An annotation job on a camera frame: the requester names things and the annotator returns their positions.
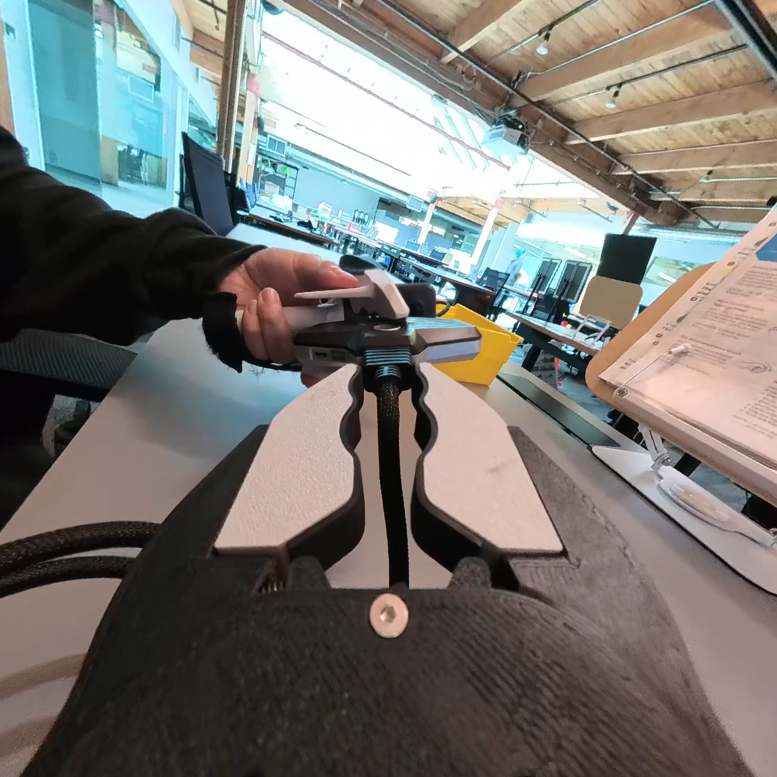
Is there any grey mesh office chair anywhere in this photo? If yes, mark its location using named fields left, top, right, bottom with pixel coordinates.
left=0, top=331, right=139, bottom=404

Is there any black high-back office chair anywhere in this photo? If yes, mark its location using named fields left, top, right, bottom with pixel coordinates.
left=180, top=130, right=236, bottom=238

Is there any black hub device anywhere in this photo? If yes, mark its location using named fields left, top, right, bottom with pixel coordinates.
left=293, top=316, right=483, bottom=380

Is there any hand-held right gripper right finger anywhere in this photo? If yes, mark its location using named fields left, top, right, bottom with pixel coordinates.
left=412, top=362, right=567, bottom=565

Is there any beige chair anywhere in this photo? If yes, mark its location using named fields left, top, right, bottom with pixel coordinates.
left=577, top=276, right=644, bottom=331

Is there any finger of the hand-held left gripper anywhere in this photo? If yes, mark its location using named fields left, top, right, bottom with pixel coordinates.
left=357, top=269, right=412, bottom=321
left=294, top=284, right=366, bottom=302

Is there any person's left forearm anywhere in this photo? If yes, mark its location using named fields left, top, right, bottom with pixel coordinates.
left=0, top=126, right=269, bottom=374

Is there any black panel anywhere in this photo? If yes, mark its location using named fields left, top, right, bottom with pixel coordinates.
left=598, top=233, right=658, bottom=286

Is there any white desk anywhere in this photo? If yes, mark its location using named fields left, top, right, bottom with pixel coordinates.
left=0, top=223, right=777, bottom=777

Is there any instruction sheet on wooden stand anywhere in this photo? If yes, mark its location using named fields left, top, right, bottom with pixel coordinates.
left=585, top=261, right=777, bottom=597

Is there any ceiling projector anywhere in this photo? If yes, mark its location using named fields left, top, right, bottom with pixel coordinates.
left=482, top=115, right=531, bottom=151

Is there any yellow plastic bin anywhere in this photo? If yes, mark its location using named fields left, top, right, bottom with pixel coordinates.
left=434, top=304, right=524, bottom=387

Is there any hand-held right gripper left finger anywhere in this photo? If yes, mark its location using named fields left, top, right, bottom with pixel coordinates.
left=214, top=363, right=366, bottom=568

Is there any person's left hand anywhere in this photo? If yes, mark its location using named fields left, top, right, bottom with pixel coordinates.
left=220, top=246, right=360, bottom=388

